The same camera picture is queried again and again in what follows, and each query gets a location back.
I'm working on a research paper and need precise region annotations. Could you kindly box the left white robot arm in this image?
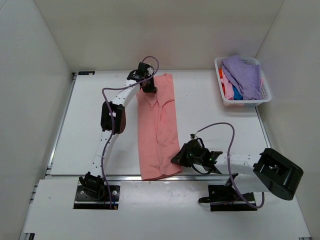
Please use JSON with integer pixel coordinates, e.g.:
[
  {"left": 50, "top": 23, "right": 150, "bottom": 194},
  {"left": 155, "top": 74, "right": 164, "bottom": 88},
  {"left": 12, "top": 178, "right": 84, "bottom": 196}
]
[{"left": 79, "top": 61, "right": 159, "bottom": 201}]

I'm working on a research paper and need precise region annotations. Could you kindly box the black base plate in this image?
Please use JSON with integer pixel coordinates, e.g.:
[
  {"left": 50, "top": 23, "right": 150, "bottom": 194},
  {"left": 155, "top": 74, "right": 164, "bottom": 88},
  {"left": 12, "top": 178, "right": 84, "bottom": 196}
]
[
  {"left": 208, "top": 185, "right": 257, "bottom": 212},
  {"left": 73, "top": 182, "right": 121, "bottom": 210}
]

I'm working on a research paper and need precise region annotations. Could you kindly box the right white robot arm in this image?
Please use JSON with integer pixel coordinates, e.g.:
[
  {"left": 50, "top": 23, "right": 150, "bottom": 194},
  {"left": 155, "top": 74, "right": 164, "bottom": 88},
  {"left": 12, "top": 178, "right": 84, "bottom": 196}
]
[{"left": 171, "top": 138, "right": 304, "bottom": 202}]

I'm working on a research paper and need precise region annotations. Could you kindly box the white plastic basket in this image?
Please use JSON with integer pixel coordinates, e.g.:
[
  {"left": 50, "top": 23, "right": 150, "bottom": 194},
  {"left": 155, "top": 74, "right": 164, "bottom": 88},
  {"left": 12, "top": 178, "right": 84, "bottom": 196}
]
[{"left": 214, "top": 56, "right": 272, "bottom": 108}]

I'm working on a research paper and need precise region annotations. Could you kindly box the black corner label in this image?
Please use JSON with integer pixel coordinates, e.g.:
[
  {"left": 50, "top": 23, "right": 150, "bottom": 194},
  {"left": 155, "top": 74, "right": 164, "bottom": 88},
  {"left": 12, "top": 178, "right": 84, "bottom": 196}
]
[{"left": 78, "top": 71, "right": 95, "bottom": 76}]

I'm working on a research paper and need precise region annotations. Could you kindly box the light pink t shirt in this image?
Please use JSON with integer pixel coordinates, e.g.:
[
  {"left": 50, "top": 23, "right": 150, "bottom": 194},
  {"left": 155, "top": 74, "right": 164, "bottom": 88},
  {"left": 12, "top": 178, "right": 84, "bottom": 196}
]
[{"left": 221, "top": 74, "right": 235, "bottom": 100}]

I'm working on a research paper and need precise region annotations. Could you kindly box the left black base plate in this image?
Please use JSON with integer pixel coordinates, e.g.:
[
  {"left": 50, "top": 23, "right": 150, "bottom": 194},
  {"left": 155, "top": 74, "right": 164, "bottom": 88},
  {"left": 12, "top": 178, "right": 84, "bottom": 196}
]
[{"left": 73, "top": 182, "right": 121, "bottom": 210}]

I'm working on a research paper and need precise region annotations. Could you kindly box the orange t shirt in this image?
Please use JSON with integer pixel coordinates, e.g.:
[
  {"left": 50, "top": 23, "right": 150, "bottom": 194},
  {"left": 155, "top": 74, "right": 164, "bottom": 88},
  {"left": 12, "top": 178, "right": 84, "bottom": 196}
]
[{"left": 218, "top": 67, "right": 223, "bottom": 79}]

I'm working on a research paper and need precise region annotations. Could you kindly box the purple t shirt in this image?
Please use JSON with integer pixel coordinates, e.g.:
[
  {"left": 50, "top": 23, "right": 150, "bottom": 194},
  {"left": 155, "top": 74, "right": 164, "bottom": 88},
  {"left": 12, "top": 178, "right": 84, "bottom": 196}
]
[{"left": 221, "top": 55, "right": 262, "bottom": 101}]

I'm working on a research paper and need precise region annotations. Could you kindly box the salmon pink t shirt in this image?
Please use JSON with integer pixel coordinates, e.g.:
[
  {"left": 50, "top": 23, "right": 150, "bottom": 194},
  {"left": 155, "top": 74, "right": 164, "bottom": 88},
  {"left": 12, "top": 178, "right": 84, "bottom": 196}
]
[{"left": 136, "top": 73, "right": 183, "bottom": 181}]

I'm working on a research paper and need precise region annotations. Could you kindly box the blue t shirt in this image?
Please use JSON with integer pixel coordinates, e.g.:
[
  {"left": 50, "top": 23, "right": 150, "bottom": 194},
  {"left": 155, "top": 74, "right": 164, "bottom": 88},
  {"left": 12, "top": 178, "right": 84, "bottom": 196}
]
[{"left": 232, "top": 85, "right": 243, "bottom": 101}]

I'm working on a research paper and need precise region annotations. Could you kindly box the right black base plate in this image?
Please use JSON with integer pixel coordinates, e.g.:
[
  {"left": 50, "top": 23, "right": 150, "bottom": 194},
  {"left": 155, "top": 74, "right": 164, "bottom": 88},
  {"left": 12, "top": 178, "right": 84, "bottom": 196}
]
[{"left": 208, "top": 185, "right": 257, "bottom": 212}]

